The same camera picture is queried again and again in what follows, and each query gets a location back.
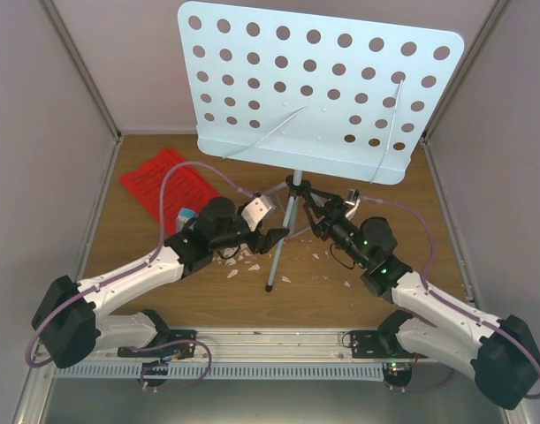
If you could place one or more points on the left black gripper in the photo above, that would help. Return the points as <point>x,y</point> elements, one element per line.
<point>263,243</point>

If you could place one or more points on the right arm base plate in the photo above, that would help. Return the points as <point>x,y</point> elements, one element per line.
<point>373,344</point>

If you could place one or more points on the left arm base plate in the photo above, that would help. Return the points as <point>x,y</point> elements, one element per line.
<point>165,348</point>

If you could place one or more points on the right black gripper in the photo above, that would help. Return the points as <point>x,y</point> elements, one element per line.
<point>334,205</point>

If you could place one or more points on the light blue music stand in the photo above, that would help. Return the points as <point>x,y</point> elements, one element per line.
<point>340,97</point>

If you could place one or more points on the aluminium front rail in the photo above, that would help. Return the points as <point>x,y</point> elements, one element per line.
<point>274,344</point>

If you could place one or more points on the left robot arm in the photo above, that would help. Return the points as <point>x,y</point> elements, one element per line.
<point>76,319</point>

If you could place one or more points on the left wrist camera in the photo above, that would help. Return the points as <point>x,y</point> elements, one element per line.
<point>259,208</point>

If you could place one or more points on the blue metronome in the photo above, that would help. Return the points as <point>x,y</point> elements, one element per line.
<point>185,216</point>

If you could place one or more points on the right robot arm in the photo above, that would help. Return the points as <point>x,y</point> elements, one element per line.
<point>499,354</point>

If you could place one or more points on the grey slotted cable duct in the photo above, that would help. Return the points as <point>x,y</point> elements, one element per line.
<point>229,371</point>

